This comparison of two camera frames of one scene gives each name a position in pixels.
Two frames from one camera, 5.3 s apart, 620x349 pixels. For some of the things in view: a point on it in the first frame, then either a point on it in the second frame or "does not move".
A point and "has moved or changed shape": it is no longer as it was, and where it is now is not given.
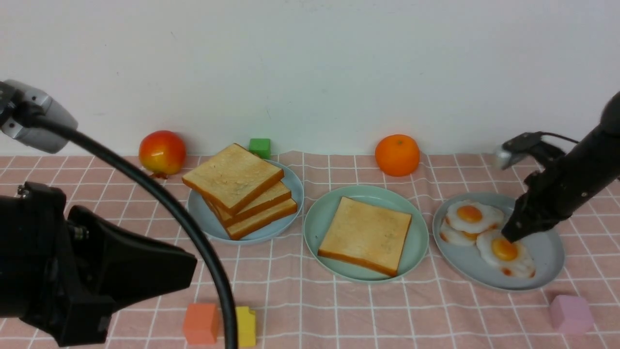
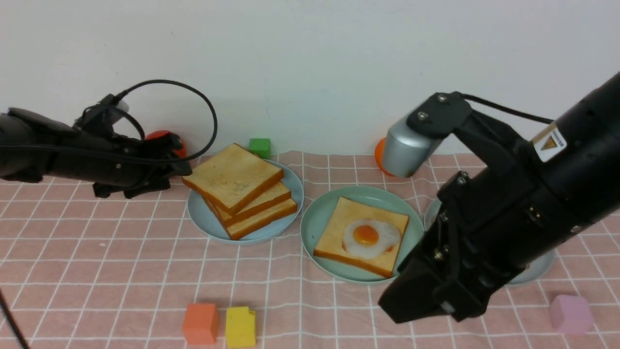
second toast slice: [233, 178] does not move
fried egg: [512, 260] has moved or changed shape
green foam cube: [260, 147] does not move
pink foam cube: [571, 315] does not move
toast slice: [361, 232] does not move
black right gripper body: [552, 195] -> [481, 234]
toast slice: [245, 227] does not move
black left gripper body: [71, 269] -> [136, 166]
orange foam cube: [201, 324] does not move
